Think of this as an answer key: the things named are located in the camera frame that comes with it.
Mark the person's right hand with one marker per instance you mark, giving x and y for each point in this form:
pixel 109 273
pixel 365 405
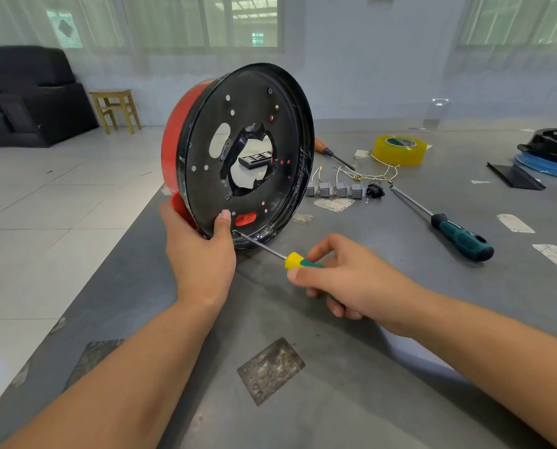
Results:
pixel 372 285

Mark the person's left hand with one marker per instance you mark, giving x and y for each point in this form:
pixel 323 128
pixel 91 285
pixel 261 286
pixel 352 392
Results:
pixel 201 271

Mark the black metal round plate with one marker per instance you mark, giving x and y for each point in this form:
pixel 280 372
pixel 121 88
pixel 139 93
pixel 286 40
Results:
pixel 203 196

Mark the person's right forearm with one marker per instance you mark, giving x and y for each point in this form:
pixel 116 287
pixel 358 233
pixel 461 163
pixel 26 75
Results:
pixel 498 355

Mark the person's left forearm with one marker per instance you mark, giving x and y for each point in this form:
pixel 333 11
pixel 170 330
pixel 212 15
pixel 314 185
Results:
pixel 114 388

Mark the white torn tape patch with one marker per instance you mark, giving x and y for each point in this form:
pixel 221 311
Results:
pixel 334 205

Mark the small black plug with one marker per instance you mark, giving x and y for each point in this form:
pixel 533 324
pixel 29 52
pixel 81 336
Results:
pixel 375 190

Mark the dark green black screwdriver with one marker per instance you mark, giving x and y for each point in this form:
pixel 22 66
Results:
pixel 467 240

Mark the black bit set case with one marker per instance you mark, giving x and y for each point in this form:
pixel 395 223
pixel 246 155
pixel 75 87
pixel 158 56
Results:
pixel 255 160

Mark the small white card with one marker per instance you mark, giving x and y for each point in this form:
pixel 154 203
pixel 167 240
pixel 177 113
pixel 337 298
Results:
pixel 362 153

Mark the yellow tape roll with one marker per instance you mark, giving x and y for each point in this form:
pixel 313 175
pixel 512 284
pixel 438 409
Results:
pixel 400 155

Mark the clear acrylic stand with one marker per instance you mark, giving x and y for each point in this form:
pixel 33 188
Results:
pixel 430 123

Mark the black flat plate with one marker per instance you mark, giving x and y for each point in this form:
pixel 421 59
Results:
pixel 514 177

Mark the wooden stool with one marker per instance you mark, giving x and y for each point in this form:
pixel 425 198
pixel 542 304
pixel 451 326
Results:
pixel 114 93

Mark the wide sheer curtain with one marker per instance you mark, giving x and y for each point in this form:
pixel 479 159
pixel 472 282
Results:
pixel 175 60

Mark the black round housing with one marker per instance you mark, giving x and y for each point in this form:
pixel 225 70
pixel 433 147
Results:
pixel 552 149

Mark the black armchair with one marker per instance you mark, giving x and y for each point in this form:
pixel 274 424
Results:
pixel 40 107

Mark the wide window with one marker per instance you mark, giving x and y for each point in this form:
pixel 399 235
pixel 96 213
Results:
pixel 245 23

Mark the narrow sheer curtain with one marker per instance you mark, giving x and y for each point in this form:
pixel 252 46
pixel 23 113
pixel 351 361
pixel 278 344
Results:
pixel 503 65

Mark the narrow window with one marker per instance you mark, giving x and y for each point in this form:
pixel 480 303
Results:
pixel 517 20

